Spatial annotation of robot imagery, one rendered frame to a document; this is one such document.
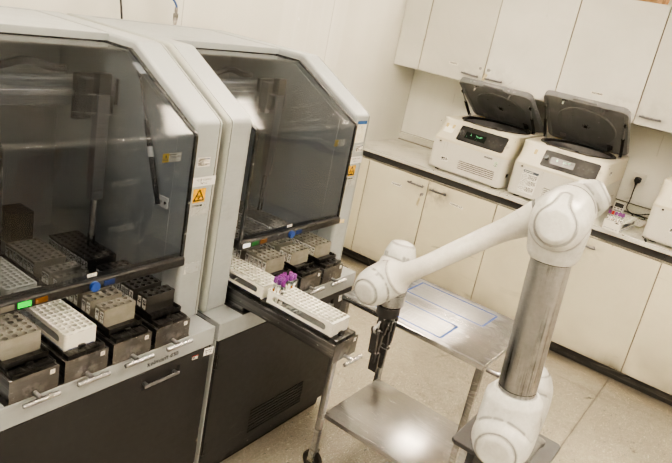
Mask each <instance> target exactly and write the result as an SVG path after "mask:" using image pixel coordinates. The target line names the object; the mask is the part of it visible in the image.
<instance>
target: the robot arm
mask: <svg viewBox="0 0 672 463"><path fill-rule="evenodd" d="M610 204H611V198H610V196H609V193H608V191H607V189H606V187H605V185H604V183H603V182H601V181H599V180H595V179H587V180H579V181H576V182H573V183H568V184H563V185H560V186H557V187H554V188H552V189H550V190H549V191H547V192H546V193H544V194H543V195H542V196H540V197H538V198H536V199H534V200H532V201H530V202H528V203H527V204H525V205H524V206H522V207H521V208H519V209H517V210H515V211H514V212H512V213H510V214H509V215H507V216H505V217H503V218H501V219H499V220H497V221H495V222H493V223H491V224H489V225H486V226H484V227H482V228H480V229H478V230H476V231H473V232H471V233H469V234H467V235H465V236H463V237H461V238H459V239H457V240H455V241H453V242H451V243H449V244H447V245H444V246H442V247H440V248H438V249H436V250H434V251H432V252H430V253H428V254H426V255H423V256H421V257H419V258H416V249H415V246H414V245H412V244H411V243H410V242H408V241H405V240H392V241H391V242H390V243H389V245H388V246H387V248H386V249H385V251H384V255H383V256H381V258H380V260H379V262H377V263H375V264H373V265H371V266H369V267H367V268H366V269H364V270H363V271H362V272H361V273H360V274H359V275H358V277H357V279H356V281H355V284H354V290H355V293H356V296H357V298H358V299H359V301H360V302H361V303H363V304H365V305H368V306H377V308H376V313H377V315H378V317H379V318H378V320H377V325H376V326H375V327H374V326H372V327H371V336H370V342H369V348H368V352H370V353H371V355H370V360H369V364H368V369H369V370H371V371H373V372H374V373H375V372H376V371H377V367H379V368H383V364H384V359H385V355H386V351H387V350H389V349H390V347H388V345H391V343H392V339H393V335H394V332H395V328H396V324H397V322H398V320H399V318H398V317H399V314H400V310H401V308H402V307H403V306H404V302H405V298H406V295H407V290H408V287H409V285H410V284H411V283H412V282H413V281H415V280H418V279H420V278H422V277H424V276H426V275H429V274H431V273H433V272H435V271H438V270H440V269H442V268H444V267H447V266H449V265H451V264H454V263H456V262H458V261H461V260H463V259H465V258H467V257H470V256H472V255H474V254H477V253H479V252H481V251H483V250H486V249H488V248H490V247H493V246H495V245H498V244H501V243H504V242H507V241H510V240H514V239H519V238H524V237H527V245H526V246H527V251H528V254H529V255H530V260H529V264H528V268H527V272H526V276H525V280H524V283H523V287H522V291H521V295H520V299H519V303H518V307H517V311H516V315H515V319H514V323H513V327H512V331H511V334H510V338H509V342H508V346H507V350H506V354H505V358H504V362H503V366H502V370H501V374H500V376H499V379H497V380H495V381H493V382H491V383H490V384H488V386H487V388H486V390H485V393H484V396H483V399H482V402H481V405H480V408H479V411H478V413H477V417H476V421H475V423H474V425H473V428H472V431H471V436H470V439H471V441H472V445H473V449H474V451H475V453H476V455H477V457H478V458H479V459H480V460H481V461H482V462H483V463H529V462H530V461H531V459H532V458H533V457H534V455H535V454H536V453H537V451H538V450H539V449H540V448H543V447H544V446H545V443H546V442H545V440H544V439H543V438H541V437H539V436H538V435H539V433H540V431H541V429H542V427H543V424H544V422H545V419H546V417H547V414H548V411H549V408H550V404H551V401H552V397H553V383H552V378H551V375H550V373H549V372H548V371H547V369H546V368H545V367H544V365H545V361H546V358H547V354H548V350H549V347H550V343H551V340H552V336H553V332H554V329H555V325H556V321H557V318H558V314H559V311H560V307H561V303H562V300H563V296H564V293H565V289H566V285H567V282H568V278H569V274H570V271H571V267H572V266H574V265H575V264H576V263H577V262H578V261H579V260H580V258H581V256H582V253H583V251H584V248H585V246H586V243H587V241H588V239H589V236H590V234H591V228H592V226H593V223H594V220H595V219H596V217H599V216H600V215H602V214H603V213H604V212H605V211H606V210H607V209H608V208H609V207H610Z"/></svg>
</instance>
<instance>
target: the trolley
mask: <svg viewBox="0 0 672 463"><path fill-rule="evenodd" d="M341 299H342V302H341V306H340V311H341V312H343V313H345V314H347V313H348V309H349V304H352V305H354V306H356V307H358V308H360V309H362V310H364V311H366V312H368V313H370V314H372V315H374V316H376V317H378V315H377V313H376V308H377V306H368V305H365V304H363V303H361V302H360V301H359V299H358V298H357V296H356V293H355V290H352V291H349V292H347V293H345V294H342V297H341ZM378 318H379V317H378ZM398 318H399V320H398V322H397V324H396V327H397V328H399V329H401V330H403V331H405V332H407V333H409V334H411V335H413V336H415V337H417V338H419V339H421V340H423V341H425V342H427V343H429V344H431V345H433V346H435V347H436V348H438V349H440V350H442V351H444V352H446V353H448V354H450V355H452V356H454V357H456V358H458V359H460V360H462V361H464V362H466V363H468V364H470V365H472V366H474V367H476V369H475V372H474V376H473V379H472V383H471V386H470V389H469V393H468V396H467V399H466V403H465V406H464V410H463V413H462V416H461V420H460V423H459V425H458V424H457V423H455V422H453V421H451V420H450V419H448V418H446V417H444V416H443V415H441V414H439V413H437V412H436V411H434V410H432V409H430V408H429V407H427V406H425V405H423V404H422V403H420V402H418V401H416V400H415V399H413V398H411V397H409V396H408V395H406V394H404V393H402V392H401V391H399V390H397V389H395V388H394V387H392V386H390V385H388V384H387V383H385V382H383V381H381V380H380V379H381V375H382V371H383V368H379V367H377V371H376V372H375V375H374V379H373V382H372V383H370V384H368V385H367V386H365V387H364V388H362V389H361V390H359V391H358V392H356V393H354V394H353V395H351V396H350V397H348V398H347V399H345V400H344V401H342V402H341V403H339V404H337V405H336V406H334V407H333V408H331V409H330V410H328V411H327V412H326V410H327V405H328V401H329V396H330V391H331V387H332V382H333V378H334V373H335V368H336V364H337V362H335V363H333V364H331V363H332V359H331V358H329V363H328V367H327V372H326V377H325V381H324V386H323V391H322V396H321V400H320V405H319V410H318V414H317V419H316V424H315V428H314V433H313V438H312V442H311V447H310V448H309V449H307V450H306V451H305V452H304V453H303V462H304V463H322V458H321V456H320V454H319V451H320V447H318V446H319V442H320V437H321V433H322V428H323V423H324V419H327V420H328V421H330V422H331V423H333V424H334V425H336V426H337V427H339V428H340V429H342V430H344V431H345V432H347V433H348V434H350V435H351V436H353V437H354V438H356V439H357V440H359V441H361V442H362V443H364V444H365V445H367V446H368V447H370V448H371V449H373V450H374V451H376V452H378V453H379V454H381V455H382V456H384V457H385V458H387V459H388V460H390V461H391V462H393V463H464V462H465V458H466V455H467V451H465V450H463V449H462V448H460V447H458V446H457V445H455V444H453V442H452V437H453V436H454V435H455V434H456V433H457V432H458V431H459V430H460V429H461V428H462V427H463V426H464V425H465V424H466V423H467V422H469V420H470V417H471V414H472V411H473V407H474V404H475V401H476V397H477V394H478V391H479V387H480V384H481V381H482V377H483V374H484V371H485V369H486V371H485V372H487V373H489V374H491V375H493V376H495V377H497V378H499V376H500V374H501V370H502V369H501V370H500V371H499V372H496V371H494V370H492V369H490V368H488V366H490V365H491V364H492V363H493V362H494V361H496V360H497V359H498V358H499V357H500V356H502V355H503V354H504V353H505V352H506V350H507V346H508V342H509V338H510V334H511V331H512V327H513V323H514V320H513V319H511V318H509V317H507V316H504V315H502V314H500V313H498V312H496V311H493V310H491V309H489V308H487V307H484V306H482V305H480V304H478V303H476V302H473V301H471V300H469V299H467V298H465V297H462V296H460V295H458V294H456V293H453V292H451V291H449V290H447V289H445V288H442V287H440V286H438V285H436V284H434V283H431V282H429V281H427V280H425V279H422V278H420V279H418V280H415V281H413V282H412V283H411V284H410V285H409V287H408V290H407V295H406V298H405V302H404V306H403V307H402V308H401V310H400V314H399V317H398Z"/></svg>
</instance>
